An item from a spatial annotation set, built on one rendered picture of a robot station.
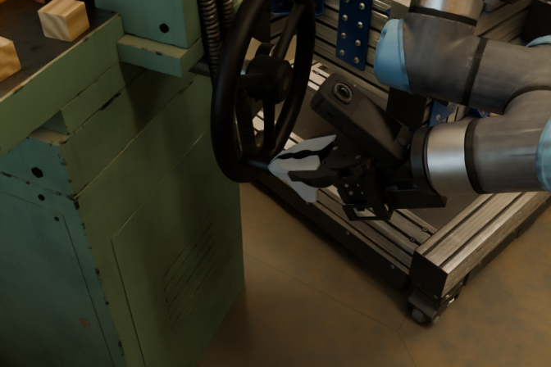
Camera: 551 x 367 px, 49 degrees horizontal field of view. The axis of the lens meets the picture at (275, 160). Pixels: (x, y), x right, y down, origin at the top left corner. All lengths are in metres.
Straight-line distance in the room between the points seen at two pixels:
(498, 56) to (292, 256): 1.08
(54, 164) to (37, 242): 0.21
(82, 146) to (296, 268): 0.93
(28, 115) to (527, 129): 0.51
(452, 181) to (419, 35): 0.16
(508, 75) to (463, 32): 0.07
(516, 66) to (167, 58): 0.40
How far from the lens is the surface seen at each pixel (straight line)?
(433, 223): 1.48
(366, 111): 0.64
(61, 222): 0.88
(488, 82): 0.66
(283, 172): 0.70
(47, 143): 0.78
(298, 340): 1.49
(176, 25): 0.76
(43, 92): 0.72
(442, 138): 0.61
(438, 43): 0.66
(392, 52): 0.67
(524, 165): 0.58
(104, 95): 0.81
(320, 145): 0.71
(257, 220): 1.72
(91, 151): 0.82
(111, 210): 0.90
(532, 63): 0.66
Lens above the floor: 1.26
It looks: 41 degrees down
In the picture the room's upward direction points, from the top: straight up
